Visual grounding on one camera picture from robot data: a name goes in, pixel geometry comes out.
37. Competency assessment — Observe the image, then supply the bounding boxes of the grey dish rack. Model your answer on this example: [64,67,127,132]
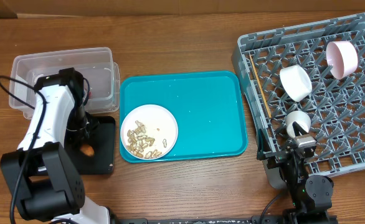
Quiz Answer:
[232,12,365,177]

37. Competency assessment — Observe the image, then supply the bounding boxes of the white bowl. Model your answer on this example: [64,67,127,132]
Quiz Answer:
[279,65,312,102]

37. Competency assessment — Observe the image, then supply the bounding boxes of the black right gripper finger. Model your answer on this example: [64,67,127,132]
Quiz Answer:
[257,129,275,161]
[292,121,308,137]

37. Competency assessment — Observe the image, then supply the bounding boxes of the white cup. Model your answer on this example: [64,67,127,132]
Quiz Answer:
[285,111,311,138]

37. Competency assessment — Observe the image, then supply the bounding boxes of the carrot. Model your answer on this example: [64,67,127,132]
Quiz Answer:
[80,144,95,157]

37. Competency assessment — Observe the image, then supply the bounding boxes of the wooden chopstick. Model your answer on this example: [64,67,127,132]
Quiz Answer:
[249,54,272,119]

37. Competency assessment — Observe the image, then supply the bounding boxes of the black tray bin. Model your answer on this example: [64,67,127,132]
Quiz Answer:
[65,116,116,175]

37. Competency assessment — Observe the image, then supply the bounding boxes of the pink plate with peanuts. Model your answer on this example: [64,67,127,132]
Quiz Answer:
[120,105,179,161]

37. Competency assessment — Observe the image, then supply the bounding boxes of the pink bowl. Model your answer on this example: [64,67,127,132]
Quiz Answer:
[326,41,358,80]

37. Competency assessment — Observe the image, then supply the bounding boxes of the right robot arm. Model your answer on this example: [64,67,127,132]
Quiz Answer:
[252,122,338,224]

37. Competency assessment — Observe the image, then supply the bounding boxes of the clear plastic bin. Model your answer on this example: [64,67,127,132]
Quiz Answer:
[11,47,120,114]

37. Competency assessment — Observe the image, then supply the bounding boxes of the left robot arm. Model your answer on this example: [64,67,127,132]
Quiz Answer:
[0,68,118,223]

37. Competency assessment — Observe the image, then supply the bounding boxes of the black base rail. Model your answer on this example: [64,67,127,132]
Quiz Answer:
[107,214,339,224]

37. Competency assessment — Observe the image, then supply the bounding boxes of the teal plastic tray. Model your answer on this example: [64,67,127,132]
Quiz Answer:
[120,70,248,161]

